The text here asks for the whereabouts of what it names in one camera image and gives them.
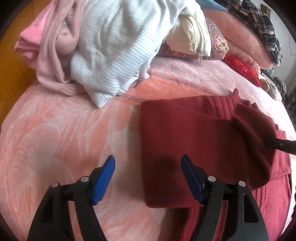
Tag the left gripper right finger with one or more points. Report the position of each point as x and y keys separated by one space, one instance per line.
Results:
x=243 y=220

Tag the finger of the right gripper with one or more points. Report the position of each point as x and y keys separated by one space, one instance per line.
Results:
x=286 y=146

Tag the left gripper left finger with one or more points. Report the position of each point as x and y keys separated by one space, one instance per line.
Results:
x=52 y=220

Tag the dark red knit sweater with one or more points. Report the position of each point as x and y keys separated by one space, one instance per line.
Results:
x=225 y=136

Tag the beige garment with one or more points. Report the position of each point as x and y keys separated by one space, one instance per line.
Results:
x=271 y=89

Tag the red patterned cloth bag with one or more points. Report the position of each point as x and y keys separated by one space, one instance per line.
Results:
x=242 y=69

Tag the pink floral bed blanket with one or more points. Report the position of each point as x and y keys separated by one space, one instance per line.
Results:
x=49 y=137

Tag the folded pink blanket stack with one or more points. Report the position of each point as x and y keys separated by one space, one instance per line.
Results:
x=243 y=44

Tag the purple paisley pillow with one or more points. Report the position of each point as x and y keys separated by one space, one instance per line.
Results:
x=219 y=46

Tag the plaid checked garment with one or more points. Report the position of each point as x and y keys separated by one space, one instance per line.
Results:
x=259 y=23

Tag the cream zippered garment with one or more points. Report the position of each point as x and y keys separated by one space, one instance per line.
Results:
x=190 y=34

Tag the wooden headboard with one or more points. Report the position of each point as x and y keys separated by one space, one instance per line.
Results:
x=16 y=76

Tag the pink garment pile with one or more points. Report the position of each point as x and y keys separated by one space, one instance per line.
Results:
x=49 y=43

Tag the white striped knit garment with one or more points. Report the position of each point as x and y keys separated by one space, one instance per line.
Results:
x=117 y=42

